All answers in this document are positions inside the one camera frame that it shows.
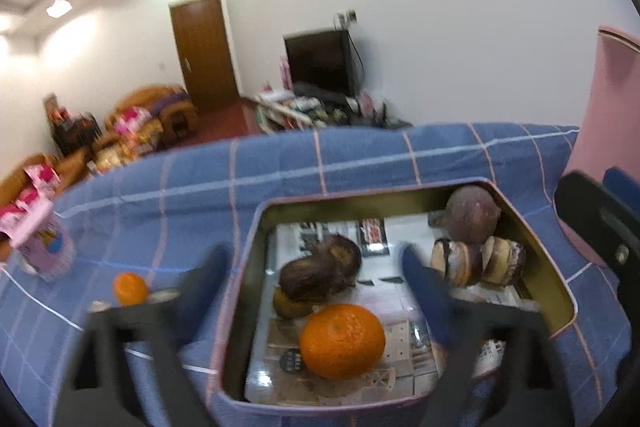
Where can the orange leather sofa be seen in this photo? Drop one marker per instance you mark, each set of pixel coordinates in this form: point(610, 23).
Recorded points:
point(175, 107)
point(70, 162)

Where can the brown wooden door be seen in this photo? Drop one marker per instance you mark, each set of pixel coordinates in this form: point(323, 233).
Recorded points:
point(205, 52)

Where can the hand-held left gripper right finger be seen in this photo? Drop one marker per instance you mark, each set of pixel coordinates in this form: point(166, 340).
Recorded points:
point(430, 302)

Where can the pink floral pillow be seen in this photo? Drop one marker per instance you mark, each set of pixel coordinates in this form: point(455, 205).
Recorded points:
point(42, 175)
point(132, 119)
point(20, 209)

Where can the pink tin box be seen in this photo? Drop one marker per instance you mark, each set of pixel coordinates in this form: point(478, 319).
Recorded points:
point(350, 207)

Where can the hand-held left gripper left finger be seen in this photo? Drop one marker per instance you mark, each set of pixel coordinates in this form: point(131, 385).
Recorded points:
point(200, 287)

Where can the wall-mounted device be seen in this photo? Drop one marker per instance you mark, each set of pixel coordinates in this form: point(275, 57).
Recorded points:
point(345, 17)

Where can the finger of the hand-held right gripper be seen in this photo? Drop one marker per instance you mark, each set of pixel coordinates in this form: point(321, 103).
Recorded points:
point(595, 217)

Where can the large orange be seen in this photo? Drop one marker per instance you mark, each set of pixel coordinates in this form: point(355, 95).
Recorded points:
point(342, 339)

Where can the small orange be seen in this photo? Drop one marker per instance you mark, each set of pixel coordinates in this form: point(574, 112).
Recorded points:
point(130, 288)

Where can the dark brown wrinkled fruit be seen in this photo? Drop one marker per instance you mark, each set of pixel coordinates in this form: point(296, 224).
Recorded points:
point(305, 279)
point(342, 252)

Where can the pink plastic container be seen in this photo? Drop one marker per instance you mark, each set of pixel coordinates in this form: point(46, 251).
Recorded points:
point(610, 107)

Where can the cluttered TV stand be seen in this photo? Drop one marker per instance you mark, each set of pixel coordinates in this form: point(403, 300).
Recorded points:
point(320, 112)

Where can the pile of snack packets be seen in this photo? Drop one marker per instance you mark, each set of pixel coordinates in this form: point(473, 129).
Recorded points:
point(115, 154)

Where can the black cluttered rack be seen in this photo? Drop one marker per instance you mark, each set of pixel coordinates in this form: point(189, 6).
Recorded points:
point(75, 127)

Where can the brown cardboard box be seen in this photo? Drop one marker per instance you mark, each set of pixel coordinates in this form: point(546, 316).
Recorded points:
point(50, 103)

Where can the purple fig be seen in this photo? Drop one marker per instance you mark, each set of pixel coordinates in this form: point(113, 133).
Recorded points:
point(472, 214)

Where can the chocolate iced doughnut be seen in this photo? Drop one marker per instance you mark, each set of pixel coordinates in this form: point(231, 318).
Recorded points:
point(457, 262)
point(502, 259)

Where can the black television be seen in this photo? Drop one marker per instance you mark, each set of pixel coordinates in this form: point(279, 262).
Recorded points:
point(317, 57)

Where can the olive-brown kiwi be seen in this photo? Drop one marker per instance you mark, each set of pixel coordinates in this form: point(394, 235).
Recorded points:
point(287, 307)

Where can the ceiling light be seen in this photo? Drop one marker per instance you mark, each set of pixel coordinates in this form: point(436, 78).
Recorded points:
point(59, 7)

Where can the blue plaid blanket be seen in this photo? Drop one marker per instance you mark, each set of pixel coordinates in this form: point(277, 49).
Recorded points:
point(175, 187)

